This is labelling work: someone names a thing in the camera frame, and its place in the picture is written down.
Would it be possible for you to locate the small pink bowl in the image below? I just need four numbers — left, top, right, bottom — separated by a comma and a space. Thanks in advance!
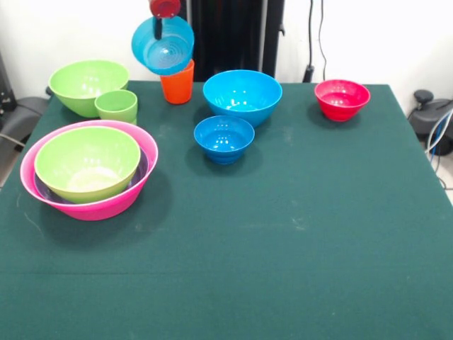
314, 79, 372, 123

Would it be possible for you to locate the dark green table cloth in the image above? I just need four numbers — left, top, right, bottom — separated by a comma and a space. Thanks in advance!
0, 80, 453, 340

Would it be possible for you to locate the bundle of floor cables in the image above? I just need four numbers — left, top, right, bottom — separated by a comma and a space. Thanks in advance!
423, 109, 453, 192

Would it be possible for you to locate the green cup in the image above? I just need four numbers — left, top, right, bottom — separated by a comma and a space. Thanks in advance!
94, 89, 139, 125

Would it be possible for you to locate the purple bowl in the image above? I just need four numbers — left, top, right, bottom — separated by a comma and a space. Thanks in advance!
33, 147, 149, 205

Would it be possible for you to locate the large blue bowl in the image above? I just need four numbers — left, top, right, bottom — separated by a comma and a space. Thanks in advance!
202, 69, 283, 128

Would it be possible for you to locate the small dark blue bowl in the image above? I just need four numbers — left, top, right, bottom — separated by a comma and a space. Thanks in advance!
193, 115, 256, 166

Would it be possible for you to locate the large pink bowl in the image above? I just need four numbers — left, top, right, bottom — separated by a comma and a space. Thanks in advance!
20, 119, 159, 222

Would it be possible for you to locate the green bowl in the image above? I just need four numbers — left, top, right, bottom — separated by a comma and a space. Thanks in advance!
34, 126, 142, 205
47, 59, 130, 118

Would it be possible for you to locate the black wall cable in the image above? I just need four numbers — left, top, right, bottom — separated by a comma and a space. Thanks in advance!
304, 0, 328, 84

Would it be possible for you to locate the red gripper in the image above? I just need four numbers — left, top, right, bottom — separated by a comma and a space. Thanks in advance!
148, 0, 180, 40

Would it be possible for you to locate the orange cup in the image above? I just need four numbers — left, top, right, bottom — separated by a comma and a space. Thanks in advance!
159, 59, 195, 106

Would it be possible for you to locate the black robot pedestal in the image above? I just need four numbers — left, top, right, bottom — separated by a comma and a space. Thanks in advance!
176, 0, 286, 83

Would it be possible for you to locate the light blue straight-sided bowl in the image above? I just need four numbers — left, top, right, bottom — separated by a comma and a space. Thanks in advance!
131, 16, 195, 77

